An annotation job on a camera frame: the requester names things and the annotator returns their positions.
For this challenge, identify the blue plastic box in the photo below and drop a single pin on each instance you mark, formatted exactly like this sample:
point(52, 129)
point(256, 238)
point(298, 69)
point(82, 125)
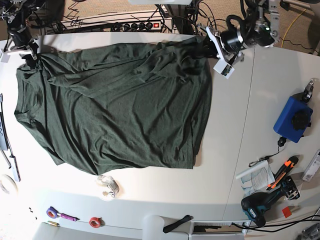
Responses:
point(294, 118)

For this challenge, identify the white tape roll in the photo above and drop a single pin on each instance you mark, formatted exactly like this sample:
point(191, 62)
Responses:
point(8, 185)

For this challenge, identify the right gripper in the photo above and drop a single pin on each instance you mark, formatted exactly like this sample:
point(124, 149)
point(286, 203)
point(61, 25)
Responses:
point(21, 43)

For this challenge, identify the red square sticker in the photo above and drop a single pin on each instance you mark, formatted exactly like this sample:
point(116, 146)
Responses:
point(286, 212)

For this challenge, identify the silver carabiner clip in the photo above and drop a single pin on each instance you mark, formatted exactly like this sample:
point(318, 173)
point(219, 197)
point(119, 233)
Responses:
point(261, 159)

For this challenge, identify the black cordless drill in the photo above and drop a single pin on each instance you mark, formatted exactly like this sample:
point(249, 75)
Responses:
point(256, 204)

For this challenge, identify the metal clamp tool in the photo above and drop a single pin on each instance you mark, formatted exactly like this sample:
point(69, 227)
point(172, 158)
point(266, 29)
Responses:
point(308, 91)

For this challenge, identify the black power strip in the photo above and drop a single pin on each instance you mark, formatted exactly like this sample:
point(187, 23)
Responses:
point(147, 26)

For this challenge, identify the dark green t-shirt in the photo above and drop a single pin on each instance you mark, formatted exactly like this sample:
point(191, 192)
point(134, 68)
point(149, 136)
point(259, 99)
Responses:
point(126, 105)

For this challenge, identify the brass small cylinder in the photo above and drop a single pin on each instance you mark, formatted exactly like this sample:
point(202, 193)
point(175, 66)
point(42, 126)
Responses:
point(55, 224)

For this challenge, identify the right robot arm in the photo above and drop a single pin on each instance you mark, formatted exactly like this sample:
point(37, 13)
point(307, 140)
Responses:
point(15, 12)

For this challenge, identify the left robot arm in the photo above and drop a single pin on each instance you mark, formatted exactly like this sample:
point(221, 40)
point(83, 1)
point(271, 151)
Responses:
point(259, 26)

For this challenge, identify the orange black utility knife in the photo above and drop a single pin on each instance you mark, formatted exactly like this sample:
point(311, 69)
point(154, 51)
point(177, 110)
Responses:
point(282, 172)

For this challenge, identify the purple tape roll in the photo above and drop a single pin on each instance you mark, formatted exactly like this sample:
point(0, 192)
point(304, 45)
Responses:
point(52, 212)

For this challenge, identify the white paper manual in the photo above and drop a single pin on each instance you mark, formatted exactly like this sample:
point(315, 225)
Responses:
point(256, 177)

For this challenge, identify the red tape roll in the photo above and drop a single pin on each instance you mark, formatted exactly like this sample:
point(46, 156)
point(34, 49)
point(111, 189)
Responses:
point(95, 222)

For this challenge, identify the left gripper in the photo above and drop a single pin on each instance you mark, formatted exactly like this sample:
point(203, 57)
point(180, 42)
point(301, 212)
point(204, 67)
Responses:
point(224, 46)

